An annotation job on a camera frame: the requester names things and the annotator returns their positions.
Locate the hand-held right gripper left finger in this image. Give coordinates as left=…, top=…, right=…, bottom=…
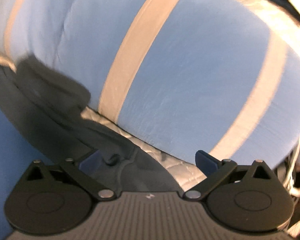
left=26, top=152, right=116, bottom=201

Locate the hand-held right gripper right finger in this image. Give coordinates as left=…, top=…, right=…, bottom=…
left=185, top=150, right=274, bottom=202

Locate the blue fleece jacket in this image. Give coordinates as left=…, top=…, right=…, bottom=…
left=0, top=50, right=188, bottom=233

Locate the large blue striped pillow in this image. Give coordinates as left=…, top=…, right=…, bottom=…
left=55, top=0, right=300, bottom=175

